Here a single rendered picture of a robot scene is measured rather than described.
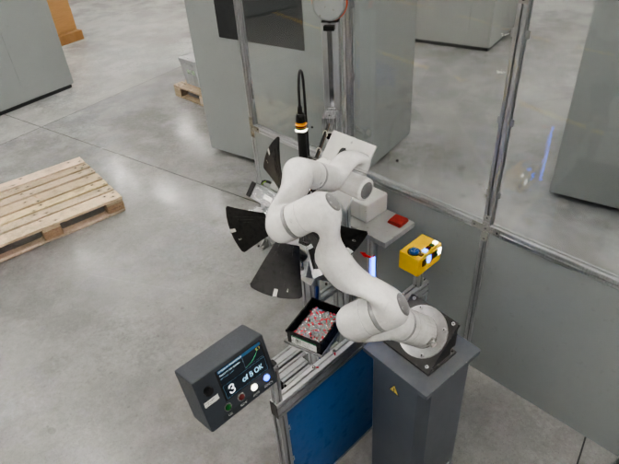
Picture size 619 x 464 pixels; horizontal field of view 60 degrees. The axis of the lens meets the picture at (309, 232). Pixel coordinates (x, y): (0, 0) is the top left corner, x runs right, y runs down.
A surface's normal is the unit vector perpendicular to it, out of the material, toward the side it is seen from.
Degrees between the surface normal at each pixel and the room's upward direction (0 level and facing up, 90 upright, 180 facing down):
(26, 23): 90
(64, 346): 0
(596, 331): 90
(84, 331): 0
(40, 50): 90
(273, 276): 51
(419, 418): 90
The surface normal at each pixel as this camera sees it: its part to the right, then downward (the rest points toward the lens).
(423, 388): -0.06, -0.80
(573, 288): -0.72, 0.44
